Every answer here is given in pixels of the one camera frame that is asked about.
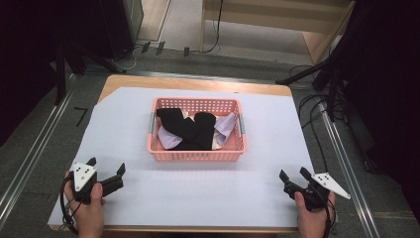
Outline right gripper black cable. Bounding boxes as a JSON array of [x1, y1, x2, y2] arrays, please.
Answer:
[[322, 197, 339, 238]]

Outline dark cabinet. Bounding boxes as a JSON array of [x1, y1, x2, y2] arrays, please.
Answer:
[[75, 0, 146, 60]]

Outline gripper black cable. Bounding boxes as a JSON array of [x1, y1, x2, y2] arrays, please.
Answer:
[[322, 197, 339, 238], [58, 173, 83, 236]]

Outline lavender sock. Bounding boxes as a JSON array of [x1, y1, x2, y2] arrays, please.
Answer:
[[213, 111, 237, 147], [157, 126, 184, 151]]

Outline light wooden shelf unit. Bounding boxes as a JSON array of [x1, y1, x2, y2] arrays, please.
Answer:
[[199, 0, 357, 65]]

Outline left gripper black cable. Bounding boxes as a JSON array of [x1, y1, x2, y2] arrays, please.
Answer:
[[58, 173, 83, 236]]

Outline person's left hand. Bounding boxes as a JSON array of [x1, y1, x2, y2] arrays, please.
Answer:
[[62, 170, 108, 238]]

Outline metal floor rail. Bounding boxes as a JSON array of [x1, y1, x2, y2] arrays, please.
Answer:
[[319, 98, 381, 238], [0, 72, 78, 229]]

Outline white table sheet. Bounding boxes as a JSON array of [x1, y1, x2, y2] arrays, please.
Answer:
[[48, 86, 315, 229]]

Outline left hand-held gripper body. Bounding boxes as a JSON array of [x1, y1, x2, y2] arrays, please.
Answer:
[[69, 161, 100, 205]]

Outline black floor cables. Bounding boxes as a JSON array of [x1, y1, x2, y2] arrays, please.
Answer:
[[287, 63, 351, 175]]

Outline pink plastic basket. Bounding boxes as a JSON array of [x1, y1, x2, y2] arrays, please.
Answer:
[[146, 96, 249, 163]]

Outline person's right hand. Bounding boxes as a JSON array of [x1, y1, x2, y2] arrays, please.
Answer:
[[293, 190, 337, 238]]

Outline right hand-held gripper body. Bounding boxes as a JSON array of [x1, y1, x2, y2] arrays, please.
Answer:
[[298, 172, 352, 212]]

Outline beige sock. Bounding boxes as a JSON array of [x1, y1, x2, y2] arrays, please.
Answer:
[[179, 109, 225, 152]]

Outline wooden table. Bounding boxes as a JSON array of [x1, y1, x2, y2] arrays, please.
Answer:
[[48, 73, 300, 234]]

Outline black metal stand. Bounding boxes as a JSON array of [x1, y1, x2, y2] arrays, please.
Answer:
[[275, 0, 380, 123], [49, 29, 128, 107]]

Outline long black sock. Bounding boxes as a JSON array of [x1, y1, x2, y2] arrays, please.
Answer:
[[156, 107, 202, 152]]

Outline hanging black cable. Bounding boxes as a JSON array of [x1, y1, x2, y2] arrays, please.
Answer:
[[201, 0, 226, 55]]

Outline white floor cable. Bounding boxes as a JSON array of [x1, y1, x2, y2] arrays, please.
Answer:
[[110, 44, 147, 72]]

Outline short black sock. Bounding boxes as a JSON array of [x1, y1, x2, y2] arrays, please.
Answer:
[[193, 111, 218, 152]]

